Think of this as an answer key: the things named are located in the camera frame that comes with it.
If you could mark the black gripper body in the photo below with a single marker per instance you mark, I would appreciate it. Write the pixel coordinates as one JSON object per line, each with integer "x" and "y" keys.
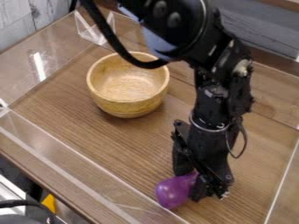
{"x": 207, "y": 153}

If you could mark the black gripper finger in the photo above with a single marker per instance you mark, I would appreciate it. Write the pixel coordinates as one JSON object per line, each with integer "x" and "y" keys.
{"x": 181, "y": 164}
{"x": 201, "y": 188}

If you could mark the purple toy eggplant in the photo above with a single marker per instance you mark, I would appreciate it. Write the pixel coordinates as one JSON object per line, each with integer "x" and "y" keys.
{"x": 172, "y": 191}

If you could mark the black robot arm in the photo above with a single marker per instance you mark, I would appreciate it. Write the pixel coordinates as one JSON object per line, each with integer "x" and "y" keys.
{"x": 184, "y": 31}

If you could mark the brown wooden bowl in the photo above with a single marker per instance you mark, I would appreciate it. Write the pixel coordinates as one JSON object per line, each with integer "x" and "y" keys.
{"x": 124, "y": 90}

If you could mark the yellow tag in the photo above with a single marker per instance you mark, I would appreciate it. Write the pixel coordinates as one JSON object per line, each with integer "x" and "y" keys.
{"x": 48, "y": 201}

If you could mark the clear acrylic tray wall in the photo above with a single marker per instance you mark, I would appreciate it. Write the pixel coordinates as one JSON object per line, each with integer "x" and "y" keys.
{"x": 96, "y": 194}

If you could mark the clear acrylic corner bracket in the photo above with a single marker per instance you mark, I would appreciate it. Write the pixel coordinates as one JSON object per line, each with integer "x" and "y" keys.
{"x": 86, "y": 31}

